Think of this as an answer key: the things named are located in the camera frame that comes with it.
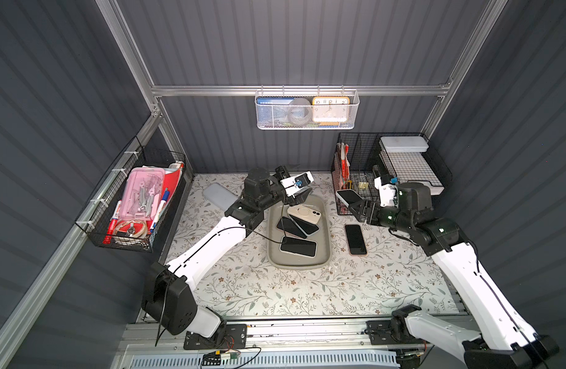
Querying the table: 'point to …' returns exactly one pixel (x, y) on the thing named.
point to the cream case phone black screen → (298, 246)
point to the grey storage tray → (286, 261)
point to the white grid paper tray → (404, 155)
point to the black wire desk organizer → (357, 153)
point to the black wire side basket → (104, 209)
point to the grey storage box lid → (219, 196)
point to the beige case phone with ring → (305, 212)
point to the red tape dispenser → (132, 228)
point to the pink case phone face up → (287, 226)
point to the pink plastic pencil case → (141, 193)
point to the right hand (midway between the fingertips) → (364, 206)
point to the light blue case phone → (348, 196)
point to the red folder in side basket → (170, 177)
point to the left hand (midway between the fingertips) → (305, 175)
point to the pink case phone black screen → (357, 246)
